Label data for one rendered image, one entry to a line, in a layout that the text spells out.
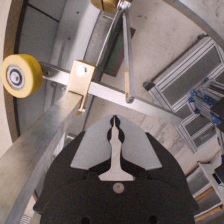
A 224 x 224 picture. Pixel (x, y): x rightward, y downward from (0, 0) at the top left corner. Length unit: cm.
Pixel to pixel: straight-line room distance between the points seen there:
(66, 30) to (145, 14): 84
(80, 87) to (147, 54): 94
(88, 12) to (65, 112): 40
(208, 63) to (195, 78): 19
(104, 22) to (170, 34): 92
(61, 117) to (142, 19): 110
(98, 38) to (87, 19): 13
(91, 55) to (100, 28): 9
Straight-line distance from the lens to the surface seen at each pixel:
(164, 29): 121
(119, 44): 37
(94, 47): 37
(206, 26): 31
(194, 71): 113
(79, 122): 46
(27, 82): 22
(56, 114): 18
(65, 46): 49
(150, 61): 113
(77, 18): 49
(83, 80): 25
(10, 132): 35
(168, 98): 105
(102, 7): 25
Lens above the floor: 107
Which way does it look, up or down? 62 degrees down
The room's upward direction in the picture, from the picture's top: 180 degrees clockwise
